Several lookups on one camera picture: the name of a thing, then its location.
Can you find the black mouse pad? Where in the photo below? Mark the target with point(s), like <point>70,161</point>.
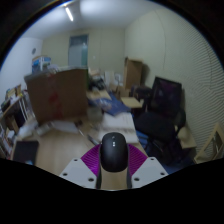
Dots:
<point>25,152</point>

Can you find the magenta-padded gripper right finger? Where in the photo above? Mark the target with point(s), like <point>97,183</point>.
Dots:
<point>148,171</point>

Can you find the blue and white cabinet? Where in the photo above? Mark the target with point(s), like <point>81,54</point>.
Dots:
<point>40,63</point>

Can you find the shelf unit with books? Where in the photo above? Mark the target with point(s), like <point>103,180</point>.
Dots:
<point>5,141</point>

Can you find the door with glass pane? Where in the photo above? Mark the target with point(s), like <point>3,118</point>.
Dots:
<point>78,50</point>

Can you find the black marker pen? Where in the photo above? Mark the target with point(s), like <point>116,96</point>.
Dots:
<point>94,140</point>

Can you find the light wooden chair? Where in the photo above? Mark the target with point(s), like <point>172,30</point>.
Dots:
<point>211,146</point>

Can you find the large brown cardboard box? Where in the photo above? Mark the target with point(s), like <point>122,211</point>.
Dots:
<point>60,96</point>

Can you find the tall open cardboard box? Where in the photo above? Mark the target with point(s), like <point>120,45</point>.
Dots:
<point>133,73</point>

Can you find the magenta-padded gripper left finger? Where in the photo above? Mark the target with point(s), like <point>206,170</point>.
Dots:
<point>78,173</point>

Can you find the flat cardboard piece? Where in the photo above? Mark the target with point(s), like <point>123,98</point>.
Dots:
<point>186,137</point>

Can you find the black office chair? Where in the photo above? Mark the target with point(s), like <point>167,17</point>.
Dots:
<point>160,123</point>

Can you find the cluttered wooden side desk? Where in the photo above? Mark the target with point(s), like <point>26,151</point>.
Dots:
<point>15,106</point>

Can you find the blue book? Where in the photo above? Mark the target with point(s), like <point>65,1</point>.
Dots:
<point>113,106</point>

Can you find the ceiling tube light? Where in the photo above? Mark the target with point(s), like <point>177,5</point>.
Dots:
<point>69,14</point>

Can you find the black computer mouse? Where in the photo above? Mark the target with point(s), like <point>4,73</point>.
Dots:
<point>114,152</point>

